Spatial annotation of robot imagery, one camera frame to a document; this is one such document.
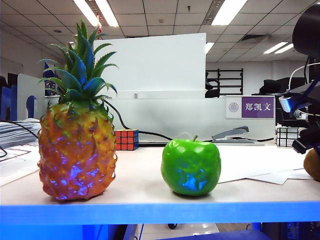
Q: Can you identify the white file divider panel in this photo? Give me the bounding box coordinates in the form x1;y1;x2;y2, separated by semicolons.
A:
17;73;46;121

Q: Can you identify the distant ceiling light pair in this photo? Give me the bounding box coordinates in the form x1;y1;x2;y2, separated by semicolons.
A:
262;41;296;55

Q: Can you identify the green plastic apple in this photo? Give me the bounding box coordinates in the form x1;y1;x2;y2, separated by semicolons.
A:
160;135;222;197

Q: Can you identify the silver mirror cube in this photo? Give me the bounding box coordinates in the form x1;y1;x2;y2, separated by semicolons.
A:
275;126;301;148

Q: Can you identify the orange plastic pineapple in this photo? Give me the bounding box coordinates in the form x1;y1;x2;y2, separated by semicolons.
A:
37;19;119;202

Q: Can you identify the wide ceiling light panel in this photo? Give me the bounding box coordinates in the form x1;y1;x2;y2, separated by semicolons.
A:
211;0;248;26

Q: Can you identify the frosted glass desk partition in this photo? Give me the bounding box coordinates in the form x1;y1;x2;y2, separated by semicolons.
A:
44;96;276;145

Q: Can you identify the dark blue patterned poster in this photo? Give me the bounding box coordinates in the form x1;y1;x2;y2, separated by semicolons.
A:
43;61;62;96

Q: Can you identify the colourful Rubik's cube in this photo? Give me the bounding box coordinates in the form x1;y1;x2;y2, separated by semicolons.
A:
114;128;140;151

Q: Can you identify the small white paper sheet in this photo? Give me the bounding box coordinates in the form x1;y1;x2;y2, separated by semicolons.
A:
249;168;313;186

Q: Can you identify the white whiteboard panel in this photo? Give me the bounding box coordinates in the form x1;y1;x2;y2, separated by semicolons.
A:
93;32;207;100

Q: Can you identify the black shelf rack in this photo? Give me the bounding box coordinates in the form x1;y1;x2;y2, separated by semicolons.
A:
206;68;244;96

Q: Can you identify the printed paper stack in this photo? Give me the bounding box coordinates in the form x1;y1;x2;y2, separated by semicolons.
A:
0;118;42;187

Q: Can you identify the white cable loop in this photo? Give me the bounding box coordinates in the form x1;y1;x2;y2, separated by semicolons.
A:
288;62;320;91

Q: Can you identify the grey stapler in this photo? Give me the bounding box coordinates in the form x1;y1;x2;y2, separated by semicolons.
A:
211;125;265;147

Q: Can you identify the thick black cable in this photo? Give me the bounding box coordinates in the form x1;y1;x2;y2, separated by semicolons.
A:
102;99;275;148

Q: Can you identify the black office chair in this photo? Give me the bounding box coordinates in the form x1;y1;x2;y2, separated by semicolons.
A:
204;72;221;99

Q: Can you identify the blue file holder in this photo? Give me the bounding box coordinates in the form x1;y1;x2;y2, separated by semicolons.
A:
0;84;18;122

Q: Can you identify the long ceiling light tube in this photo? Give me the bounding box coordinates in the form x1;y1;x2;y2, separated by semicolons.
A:
94;0;120;28
73;0;101;28

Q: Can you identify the large white paper sheet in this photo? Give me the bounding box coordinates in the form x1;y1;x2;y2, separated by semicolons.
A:
211;145;307;185

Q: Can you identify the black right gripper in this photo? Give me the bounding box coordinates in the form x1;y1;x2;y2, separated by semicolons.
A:
291;112;320;155

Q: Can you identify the thin black cable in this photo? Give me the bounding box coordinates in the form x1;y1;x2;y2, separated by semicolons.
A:
0;120;41;159

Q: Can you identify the purple and white name plate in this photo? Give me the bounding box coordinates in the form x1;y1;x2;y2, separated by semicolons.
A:
224;95;275;120

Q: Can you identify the black high-back chair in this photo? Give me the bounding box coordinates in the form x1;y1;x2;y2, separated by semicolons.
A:
258;77;306;96

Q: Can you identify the brown kiwi fruit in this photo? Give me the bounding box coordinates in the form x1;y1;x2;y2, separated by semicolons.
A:
303;148;320;183

